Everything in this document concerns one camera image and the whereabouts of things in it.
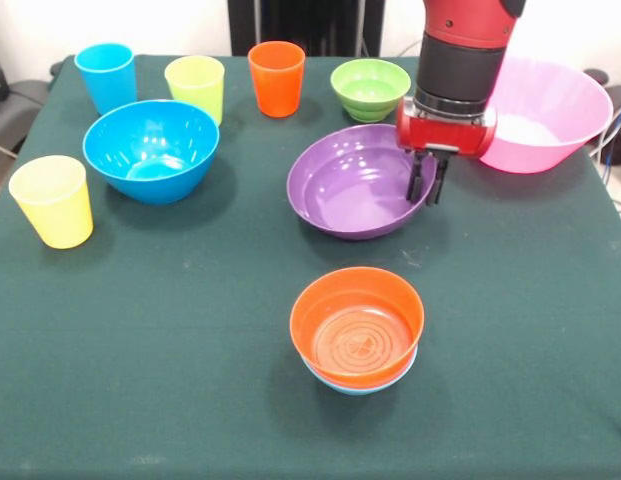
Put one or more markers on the yellow plastic cup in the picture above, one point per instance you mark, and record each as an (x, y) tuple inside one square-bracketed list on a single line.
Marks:
[(55, 210)]

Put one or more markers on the lime green plastic cup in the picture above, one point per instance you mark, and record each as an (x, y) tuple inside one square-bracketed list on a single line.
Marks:
[(195, 85)]

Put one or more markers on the purple plastic bowl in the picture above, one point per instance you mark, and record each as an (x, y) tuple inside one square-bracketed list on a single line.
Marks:
[(350, 190)]

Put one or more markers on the dark green tablecloth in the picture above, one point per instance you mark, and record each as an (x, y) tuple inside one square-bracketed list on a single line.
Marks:
[(140, 325)]

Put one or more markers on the black chair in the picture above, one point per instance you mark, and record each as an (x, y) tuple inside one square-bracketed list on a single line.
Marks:
[(15, 110)]

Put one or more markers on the orange plastic cup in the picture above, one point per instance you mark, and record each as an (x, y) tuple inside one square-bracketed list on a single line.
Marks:
[(276, 85)]

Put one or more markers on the large pink plastic bowl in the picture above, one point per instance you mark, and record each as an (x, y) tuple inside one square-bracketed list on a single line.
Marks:
[(550, 115)]

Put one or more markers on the orange plastic bowl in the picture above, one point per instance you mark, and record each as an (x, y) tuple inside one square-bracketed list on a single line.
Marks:
[(355, 300)]

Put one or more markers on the small blue plastic bowl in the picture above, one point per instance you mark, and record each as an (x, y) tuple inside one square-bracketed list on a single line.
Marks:
[(360, 391)]

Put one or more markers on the small green plastic bowl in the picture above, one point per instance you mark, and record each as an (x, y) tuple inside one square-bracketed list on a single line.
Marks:
[(370, 90)]

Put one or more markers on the large blue plastic bowl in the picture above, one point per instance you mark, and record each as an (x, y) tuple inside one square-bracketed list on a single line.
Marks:
[(150, 150)]

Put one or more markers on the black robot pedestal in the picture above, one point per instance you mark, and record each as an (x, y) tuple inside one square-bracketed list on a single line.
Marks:
[(310, 30)]

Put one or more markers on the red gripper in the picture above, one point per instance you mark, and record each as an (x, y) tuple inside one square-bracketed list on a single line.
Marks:
[(445, 135)]

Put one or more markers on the blue plastic cup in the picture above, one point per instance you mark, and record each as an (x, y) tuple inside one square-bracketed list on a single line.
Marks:
[(110, 80)]

